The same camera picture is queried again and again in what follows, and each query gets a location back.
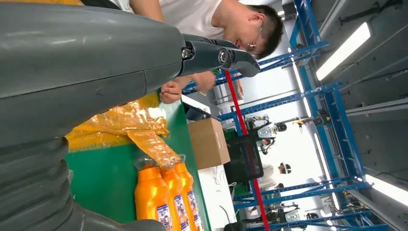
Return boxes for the orange detergent bottle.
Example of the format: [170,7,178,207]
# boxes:
[134,158,174,231]
[174,155,205,231]
[160,166,191,231]

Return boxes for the yellow taped cardboard mat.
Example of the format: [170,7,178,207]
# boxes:
[64,92,182,169]

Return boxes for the person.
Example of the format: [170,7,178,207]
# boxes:
[81,0,285,105]
[258,162,292,190]

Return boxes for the dark laptop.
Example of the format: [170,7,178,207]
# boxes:
[182,95,222,123]

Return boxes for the brown cardboard box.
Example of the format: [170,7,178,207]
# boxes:
[188,118,231,170]

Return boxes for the red pole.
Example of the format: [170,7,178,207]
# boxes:
[224,70,271,231]

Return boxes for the white table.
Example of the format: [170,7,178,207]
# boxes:
[181,94,238,231]

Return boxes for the white background humanoid robot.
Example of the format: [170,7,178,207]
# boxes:
[247,115,288,155]

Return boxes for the green plastic crate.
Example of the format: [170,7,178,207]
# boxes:
[234,183,252,197]

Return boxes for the black zippered carrying case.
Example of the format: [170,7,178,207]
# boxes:
[223,221,246,231]

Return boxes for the yellow hoist device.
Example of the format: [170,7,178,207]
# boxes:
[293,117,313,129]

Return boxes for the ceiling light strip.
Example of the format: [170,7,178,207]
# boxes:
[315,22,372,81]
[365,173,408,208]

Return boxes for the blue metal rack frame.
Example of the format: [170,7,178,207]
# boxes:
[183,0,391,231]

